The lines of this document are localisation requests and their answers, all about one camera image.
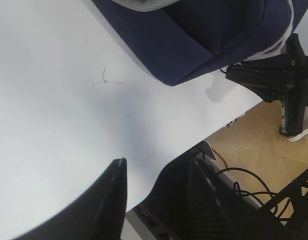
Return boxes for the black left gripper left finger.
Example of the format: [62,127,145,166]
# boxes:
[18,158,127,240]

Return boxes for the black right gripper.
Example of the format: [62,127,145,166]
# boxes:
[225,33,308,137]

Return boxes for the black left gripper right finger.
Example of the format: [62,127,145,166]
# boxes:
[142,157,289,240]

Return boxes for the navy blue lunch bag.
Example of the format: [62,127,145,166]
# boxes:
[94,0,308,86]

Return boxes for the black cables on floor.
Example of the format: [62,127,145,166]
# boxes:
[208,144,308,226]

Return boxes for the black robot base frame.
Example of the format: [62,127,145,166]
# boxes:
[133,164,308,240]

